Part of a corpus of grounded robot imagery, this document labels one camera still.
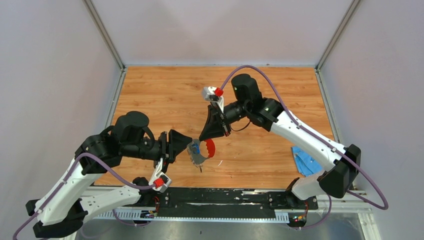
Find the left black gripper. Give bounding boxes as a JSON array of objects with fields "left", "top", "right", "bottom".
[{"left": 123, "top": 128, "right": 194, "bottom": 174}]

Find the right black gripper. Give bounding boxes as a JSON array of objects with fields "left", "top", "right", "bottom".
[{"left": 198, "top": 101, "right": 250, "bottom": 142}]

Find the red handled metal key holder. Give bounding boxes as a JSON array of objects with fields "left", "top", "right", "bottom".
[{"left": 186, "top": 139, "right": 216, "bottom": 173}]

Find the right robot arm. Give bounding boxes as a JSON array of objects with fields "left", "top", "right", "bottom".
[{"left": 199, "top": 73, "right": 361, "bottom": 209}]

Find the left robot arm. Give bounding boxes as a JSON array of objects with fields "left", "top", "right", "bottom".
[{"left": 25, "top": 111, "right": 192, "bottom": 240}]

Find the blue cloth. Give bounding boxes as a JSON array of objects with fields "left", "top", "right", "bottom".
[{"left": 291, "top": 146, "right": 323, "bottom": 177}]

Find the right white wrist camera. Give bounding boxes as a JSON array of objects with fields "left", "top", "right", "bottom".
[{"left": 201, "top": 86, "right": 224, "bottom": 111}]

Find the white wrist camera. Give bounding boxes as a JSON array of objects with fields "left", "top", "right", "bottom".
[
  {"left": 148, "top": 158, "right": 172, "bottom": 193},
  {"left": 201, "top": 86, "right": 224, "bottom": 111}
]

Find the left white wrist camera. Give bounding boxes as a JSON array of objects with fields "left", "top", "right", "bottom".
[{"left": 148, "top": 158, "right": 172, "bottom": 193}]

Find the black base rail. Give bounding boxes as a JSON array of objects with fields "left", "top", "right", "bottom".
[{"left": 131, "top": 187, "right": 318, "bottom": 223}]

